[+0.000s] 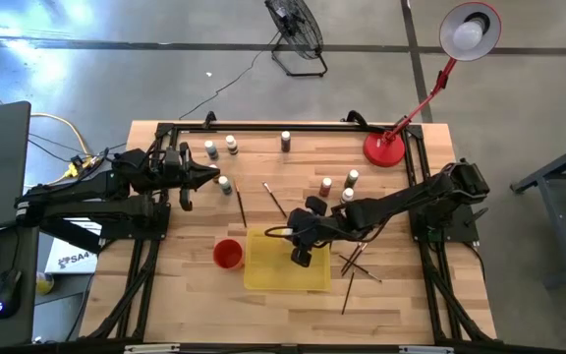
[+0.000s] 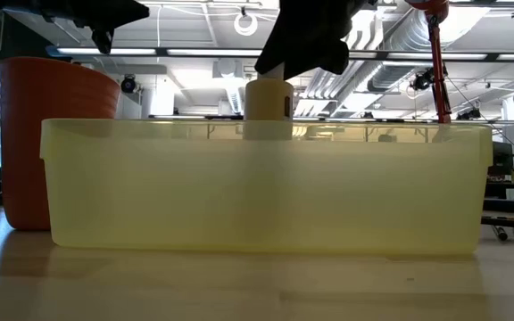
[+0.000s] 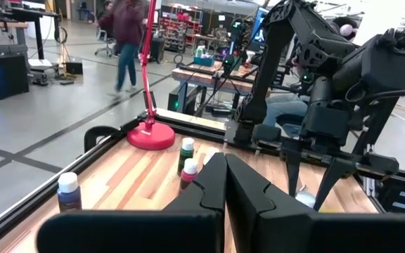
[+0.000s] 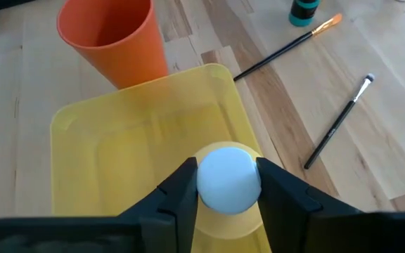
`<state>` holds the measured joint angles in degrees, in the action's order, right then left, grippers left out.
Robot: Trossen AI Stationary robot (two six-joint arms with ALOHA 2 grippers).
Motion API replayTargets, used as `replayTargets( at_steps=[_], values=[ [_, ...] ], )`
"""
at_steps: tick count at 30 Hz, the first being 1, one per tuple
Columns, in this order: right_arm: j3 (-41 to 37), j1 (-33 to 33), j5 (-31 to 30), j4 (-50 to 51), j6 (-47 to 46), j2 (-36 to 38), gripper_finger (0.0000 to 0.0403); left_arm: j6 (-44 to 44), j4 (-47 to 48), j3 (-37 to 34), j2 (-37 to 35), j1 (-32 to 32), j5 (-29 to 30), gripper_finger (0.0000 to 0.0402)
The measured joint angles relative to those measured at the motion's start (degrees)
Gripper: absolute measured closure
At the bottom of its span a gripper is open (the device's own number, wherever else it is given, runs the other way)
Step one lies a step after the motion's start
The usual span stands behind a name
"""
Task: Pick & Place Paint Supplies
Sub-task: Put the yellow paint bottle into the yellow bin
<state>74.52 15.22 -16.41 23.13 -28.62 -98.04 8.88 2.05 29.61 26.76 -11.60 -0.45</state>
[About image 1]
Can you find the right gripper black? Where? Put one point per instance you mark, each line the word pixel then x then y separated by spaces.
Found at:
pixel 320 226

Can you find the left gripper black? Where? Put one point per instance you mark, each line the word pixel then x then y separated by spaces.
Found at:
pixel 187 196

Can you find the red-brown paint bottle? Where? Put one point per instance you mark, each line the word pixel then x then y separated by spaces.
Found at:
pixel 325 187

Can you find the black and white paint bottle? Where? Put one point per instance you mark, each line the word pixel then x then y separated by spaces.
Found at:
pixel 346 195

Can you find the thin dark paintbrush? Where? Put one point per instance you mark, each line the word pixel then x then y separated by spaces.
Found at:
pixel 361 269
pixel 356 258
pixel 241 205
pixel 352 256
pixel 348 293
pixel 275 200

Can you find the dark green paint bottle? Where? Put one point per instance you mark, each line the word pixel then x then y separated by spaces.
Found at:
pixel 351 178

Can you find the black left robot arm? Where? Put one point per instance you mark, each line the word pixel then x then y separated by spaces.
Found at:
pixel 91 187

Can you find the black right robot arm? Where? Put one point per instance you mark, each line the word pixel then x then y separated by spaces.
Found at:
pixel 401 196

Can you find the orange paint bottle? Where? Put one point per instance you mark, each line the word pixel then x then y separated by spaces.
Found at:
pixel 212 167

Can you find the teal paint bottle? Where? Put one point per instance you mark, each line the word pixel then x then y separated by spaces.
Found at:
pixel 225 186

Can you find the blue-grey paint bottle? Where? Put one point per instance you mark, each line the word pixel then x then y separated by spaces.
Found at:
pixel 211 150

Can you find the brown striped paint bottle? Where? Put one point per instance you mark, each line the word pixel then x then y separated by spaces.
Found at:
pixel 232 145

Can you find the dark brown paint bottle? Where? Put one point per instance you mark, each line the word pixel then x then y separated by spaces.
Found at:
pixel 285 142

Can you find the yellow translucent plastic bin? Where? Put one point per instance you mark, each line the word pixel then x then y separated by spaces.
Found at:
pixel 273 273

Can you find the red plastic cup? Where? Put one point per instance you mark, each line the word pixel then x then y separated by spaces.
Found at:
pixel 228 254

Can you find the red desk lamp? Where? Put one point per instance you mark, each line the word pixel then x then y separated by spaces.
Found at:
pixel 383 150

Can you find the yellow power plug block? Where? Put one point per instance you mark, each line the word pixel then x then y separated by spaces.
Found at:
pixel 74 169

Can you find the white printed box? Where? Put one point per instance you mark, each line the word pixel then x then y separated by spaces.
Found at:
pixel 69 260

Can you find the black floor fan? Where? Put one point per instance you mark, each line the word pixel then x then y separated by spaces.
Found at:
pixel 295 24

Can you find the small yellow container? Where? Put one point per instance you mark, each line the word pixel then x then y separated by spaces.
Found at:
pixel 44 284

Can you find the black computer mouse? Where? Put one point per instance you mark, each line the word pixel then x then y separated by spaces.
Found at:
pixel 7 295

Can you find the black desk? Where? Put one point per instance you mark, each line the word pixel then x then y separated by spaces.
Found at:
pixel 22 324

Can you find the blue-grey metal table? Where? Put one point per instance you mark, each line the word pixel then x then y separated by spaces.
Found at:
pixel 558 223

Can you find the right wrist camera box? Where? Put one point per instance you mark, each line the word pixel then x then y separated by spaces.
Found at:
pixel 299 222

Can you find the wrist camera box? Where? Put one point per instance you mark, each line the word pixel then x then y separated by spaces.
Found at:
pixel 299 222
pixel 171 159

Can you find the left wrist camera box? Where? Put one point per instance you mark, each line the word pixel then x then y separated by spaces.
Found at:
pixel 171 159

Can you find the black frame clamp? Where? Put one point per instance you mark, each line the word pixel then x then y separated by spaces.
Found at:
pixel 359 119
pixel 209 119

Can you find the silver metal bracket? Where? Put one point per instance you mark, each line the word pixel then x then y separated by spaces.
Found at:
pixel 426 350
pixel 151 349

